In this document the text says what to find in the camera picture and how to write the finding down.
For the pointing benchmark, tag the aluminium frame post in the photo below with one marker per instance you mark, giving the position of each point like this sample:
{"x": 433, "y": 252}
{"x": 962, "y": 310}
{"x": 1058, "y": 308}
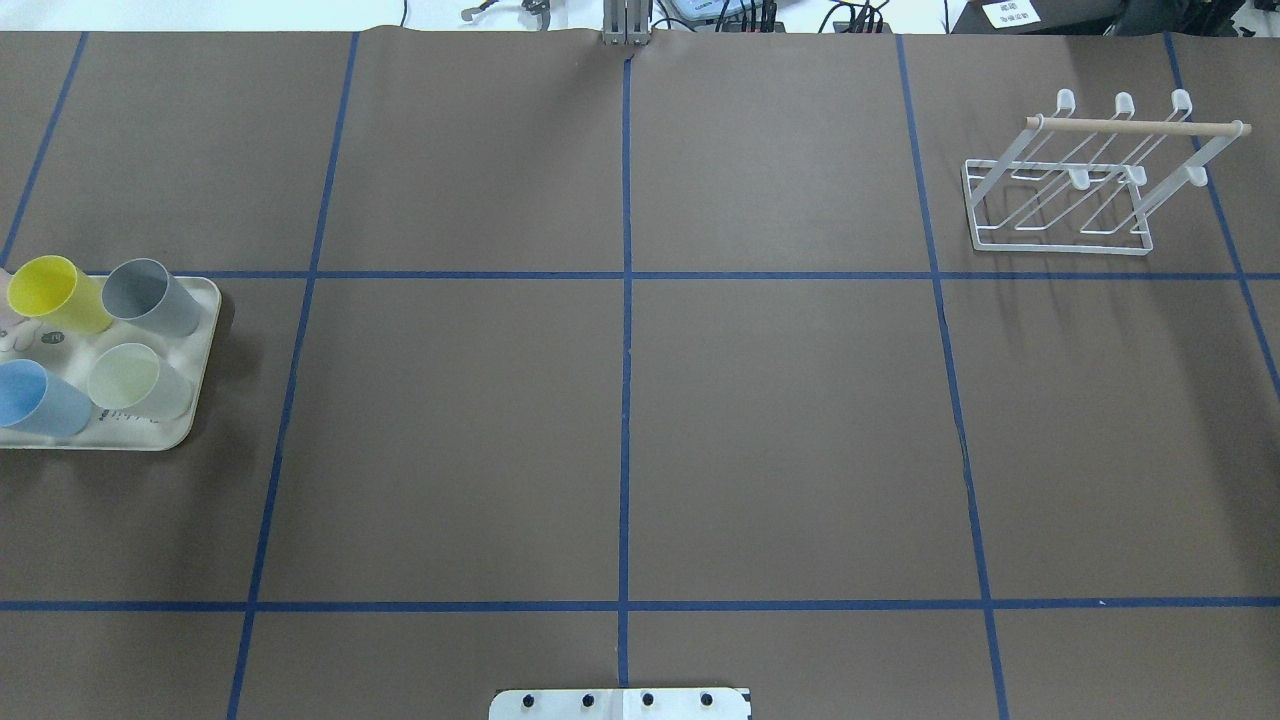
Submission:
{"x": 627, "y": 22}

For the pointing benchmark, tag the black box with label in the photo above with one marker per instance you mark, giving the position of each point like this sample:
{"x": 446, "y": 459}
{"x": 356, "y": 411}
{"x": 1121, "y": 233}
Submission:
{"x": 1036, "y": 17}

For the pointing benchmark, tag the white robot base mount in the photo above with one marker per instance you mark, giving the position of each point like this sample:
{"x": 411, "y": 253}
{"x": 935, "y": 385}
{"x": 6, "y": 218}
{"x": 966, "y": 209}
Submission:
{"x": 623, "y": 703}

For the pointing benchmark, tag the pale green plastic cup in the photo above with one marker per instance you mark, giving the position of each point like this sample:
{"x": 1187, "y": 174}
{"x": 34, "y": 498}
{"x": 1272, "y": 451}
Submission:
{"x": 133, "y": 379}

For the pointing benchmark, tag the blue plastic cup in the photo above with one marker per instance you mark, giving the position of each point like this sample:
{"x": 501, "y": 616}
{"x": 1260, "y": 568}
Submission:
{"x": 36, "y": 401}

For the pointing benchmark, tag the white wire cup rack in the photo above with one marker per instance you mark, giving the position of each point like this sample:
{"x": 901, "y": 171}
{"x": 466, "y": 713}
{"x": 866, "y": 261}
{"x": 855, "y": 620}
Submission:
{"x": 1090, "y": 186}

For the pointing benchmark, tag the yellow plastic cup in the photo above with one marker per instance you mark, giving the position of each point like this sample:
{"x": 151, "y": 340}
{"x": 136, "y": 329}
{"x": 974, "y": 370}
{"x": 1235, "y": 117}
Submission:
{"x": 55, "y": 291}

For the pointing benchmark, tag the grey plastic cup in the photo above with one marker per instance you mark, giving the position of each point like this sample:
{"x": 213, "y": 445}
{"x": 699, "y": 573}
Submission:
{"x": 144, "y": 293}

